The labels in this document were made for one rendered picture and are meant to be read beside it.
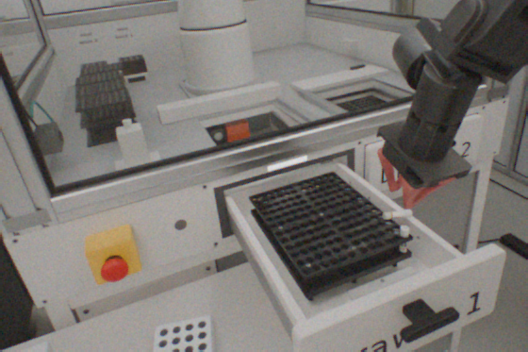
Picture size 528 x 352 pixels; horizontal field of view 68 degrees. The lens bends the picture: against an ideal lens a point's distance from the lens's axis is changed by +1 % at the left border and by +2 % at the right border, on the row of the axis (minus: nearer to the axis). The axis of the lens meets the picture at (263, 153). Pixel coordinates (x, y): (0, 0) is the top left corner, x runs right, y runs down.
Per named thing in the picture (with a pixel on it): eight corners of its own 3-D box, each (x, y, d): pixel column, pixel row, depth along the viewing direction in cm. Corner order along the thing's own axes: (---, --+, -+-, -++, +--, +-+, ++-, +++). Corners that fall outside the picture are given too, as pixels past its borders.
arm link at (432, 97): (439, 79, 38) (497, 77, 38) (415, 44, 43) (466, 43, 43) (418, 133, 43) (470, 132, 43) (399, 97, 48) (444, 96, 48)
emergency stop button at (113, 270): (131, 279, 61) (124, 259, 59) (105, 289, 60) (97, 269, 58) (130, 267, 63) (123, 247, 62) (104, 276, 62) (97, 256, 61)
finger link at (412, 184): (397, 226, 51) (418, 177, 45) (368, 188, 56) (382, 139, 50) (439, 212, 53) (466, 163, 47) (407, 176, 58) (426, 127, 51)
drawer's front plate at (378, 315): (493, 311, 54) (507, 249, 49) (304, 404, 45) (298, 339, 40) (482, 303, 55) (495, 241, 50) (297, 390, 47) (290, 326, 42)
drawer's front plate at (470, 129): (476, 159, 90) (485, 115, 85) (369, 195, 81) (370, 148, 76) (470, 157, 91) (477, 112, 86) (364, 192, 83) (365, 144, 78)
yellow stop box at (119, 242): (142, 274, 64) (132, 240, 61) (96, 290, 62) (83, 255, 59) (140, 255, 68) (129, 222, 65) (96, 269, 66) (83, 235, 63)
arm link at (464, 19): (483, 3, 34) (552, 37, 37) (434, -40, 42) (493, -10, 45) (398, 108, 41) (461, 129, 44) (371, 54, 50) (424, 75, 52)
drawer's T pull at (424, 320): (460, 320, 44) (461, 311, 43) (405, 345, 42) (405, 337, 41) (436, 297, 47) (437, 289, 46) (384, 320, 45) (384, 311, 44)
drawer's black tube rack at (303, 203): (410, 269, 60) (413, 236, 57) (307, 311, 55) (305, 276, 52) (333, 198, 78) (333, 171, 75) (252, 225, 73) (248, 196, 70)
